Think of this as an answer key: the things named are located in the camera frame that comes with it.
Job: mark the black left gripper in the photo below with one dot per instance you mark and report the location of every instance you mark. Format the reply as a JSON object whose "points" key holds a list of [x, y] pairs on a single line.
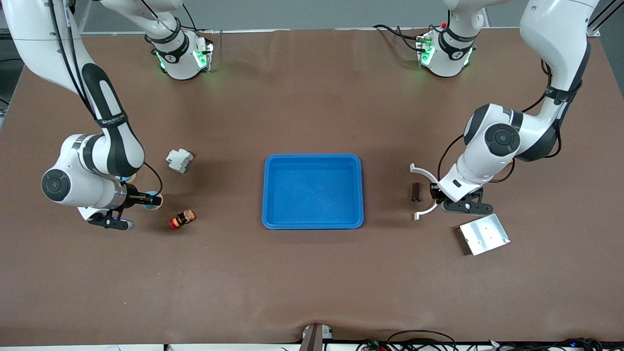
{"points": [[434, 191]]}

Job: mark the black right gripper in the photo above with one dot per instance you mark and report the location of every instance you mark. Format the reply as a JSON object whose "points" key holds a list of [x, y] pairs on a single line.
{"points": [[132, 200]]}

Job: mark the blue dome bell wooden base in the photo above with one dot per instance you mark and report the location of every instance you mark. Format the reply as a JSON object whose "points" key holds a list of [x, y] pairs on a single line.
{"points": [[132, 178], [155, 207]]}

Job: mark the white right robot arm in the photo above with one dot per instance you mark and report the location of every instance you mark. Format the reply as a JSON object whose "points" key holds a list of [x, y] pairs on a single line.
{"points": [[34, 29]]}

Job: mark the green-lit right arm base box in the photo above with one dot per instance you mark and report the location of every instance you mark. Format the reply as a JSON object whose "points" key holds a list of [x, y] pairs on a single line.
{"points": [[202, 57]]}

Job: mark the green-lit left arm base box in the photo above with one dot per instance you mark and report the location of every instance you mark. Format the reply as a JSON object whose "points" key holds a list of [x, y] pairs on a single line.
{"points": [[425, 51]]}

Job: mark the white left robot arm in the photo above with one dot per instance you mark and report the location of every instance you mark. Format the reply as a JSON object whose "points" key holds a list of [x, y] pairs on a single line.
{"points": [[551, 29]]}

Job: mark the small red orange push button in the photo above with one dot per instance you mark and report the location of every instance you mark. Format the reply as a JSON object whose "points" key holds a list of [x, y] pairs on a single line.
{"points": [[183, 219]]}

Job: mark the white circuit breaker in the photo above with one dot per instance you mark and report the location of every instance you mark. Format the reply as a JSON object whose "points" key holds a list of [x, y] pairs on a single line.
{"points": [[178, 161]]}

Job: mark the silver metal plate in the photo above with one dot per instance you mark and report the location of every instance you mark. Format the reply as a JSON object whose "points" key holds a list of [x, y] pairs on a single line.
{"points": [[485, 235]]}

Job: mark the blue plastic tray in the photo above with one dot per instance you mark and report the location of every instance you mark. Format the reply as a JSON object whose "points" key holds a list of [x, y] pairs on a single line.
{"points": [[312, 192]]}

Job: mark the white curved plastic bracket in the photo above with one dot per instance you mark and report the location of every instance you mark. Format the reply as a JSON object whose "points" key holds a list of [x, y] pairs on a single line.
{"points": [[418, 170]]}

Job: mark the black left camera mount plate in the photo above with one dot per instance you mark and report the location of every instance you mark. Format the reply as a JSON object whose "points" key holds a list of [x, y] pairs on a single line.
{"points": [[470, 207]]}

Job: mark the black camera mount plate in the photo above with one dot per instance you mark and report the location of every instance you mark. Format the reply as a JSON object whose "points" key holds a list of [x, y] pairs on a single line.
{"points": [[470, 207], [109, 222]]}

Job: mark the black right camera mount plate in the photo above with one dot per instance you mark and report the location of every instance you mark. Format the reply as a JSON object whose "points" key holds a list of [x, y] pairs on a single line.
{"points": [[109, 222]]}

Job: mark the aluminium frame profile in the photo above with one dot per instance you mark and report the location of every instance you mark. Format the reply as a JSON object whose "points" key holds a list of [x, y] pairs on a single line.
{"points": [[604, 17]]}

